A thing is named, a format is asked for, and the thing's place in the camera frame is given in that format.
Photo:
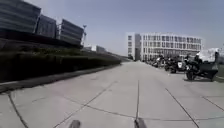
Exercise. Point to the grey concrete slab pavement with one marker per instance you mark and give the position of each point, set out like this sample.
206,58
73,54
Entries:
133,95

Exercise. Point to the white building with window grid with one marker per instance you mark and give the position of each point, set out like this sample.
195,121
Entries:
166,45

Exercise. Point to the dark hedge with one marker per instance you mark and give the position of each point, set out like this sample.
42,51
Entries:
50,64

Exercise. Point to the robot's own part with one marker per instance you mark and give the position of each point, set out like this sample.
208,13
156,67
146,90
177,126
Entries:
140,123
74,124

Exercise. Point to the row of parked motorcycles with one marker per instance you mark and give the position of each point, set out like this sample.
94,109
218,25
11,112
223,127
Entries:
200,69

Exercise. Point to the dark building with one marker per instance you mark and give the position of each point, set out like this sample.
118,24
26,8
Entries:
20,20

